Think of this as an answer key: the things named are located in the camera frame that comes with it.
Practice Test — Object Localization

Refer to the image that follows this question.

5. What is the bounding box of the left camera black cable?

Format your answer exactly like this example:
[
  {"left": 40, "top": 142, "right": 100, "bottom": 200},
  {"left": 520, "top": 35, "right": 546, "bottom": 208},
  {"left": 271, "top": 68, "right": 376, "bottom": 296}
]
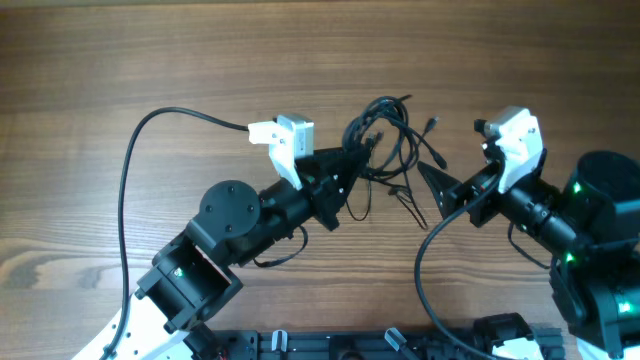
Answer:
[{"left": 99, "top": 106, "right": 250, "bottom": 360}]

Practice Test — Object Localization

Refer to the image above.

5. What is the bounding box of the black cable bundle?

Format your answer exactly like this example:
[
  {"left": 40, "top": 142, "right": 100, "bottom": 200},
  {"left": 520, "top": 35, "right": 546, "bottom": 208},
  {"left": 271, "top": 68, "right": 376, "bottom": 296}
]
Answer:
[{"left": 341, "top": 93, "right": 449, "bottom": 231}]

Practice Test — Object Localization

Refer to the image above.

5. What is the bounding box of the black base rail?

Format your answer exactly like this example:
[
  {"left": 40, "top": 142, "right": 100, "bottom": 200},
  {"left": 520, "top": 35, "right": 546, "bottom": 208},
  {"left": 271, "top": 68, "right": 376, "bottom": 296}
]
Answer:
[{"left": 184, "top": 327, "right": 566, "bottom": 360}]

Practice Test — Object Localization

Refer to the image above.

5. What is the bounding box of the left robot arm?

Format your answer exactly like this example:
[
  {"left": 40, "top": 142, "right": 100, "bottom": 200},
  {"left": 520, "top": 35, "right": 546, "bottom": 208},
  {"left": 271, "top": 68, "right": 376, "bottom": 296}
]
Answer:
[{"left": 77, "top": 145, "right": 372, "bottom": 359}]

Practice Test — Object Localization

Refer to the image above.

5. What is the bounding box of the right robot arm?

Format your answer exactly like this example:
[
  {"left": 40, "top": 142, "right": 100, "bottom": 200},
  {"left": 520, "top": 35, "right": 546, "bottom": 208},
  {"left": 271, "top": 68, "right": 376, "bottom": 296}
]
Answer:
[{"left": 418, "top": 119, "right": 639, "bottom": 359}]

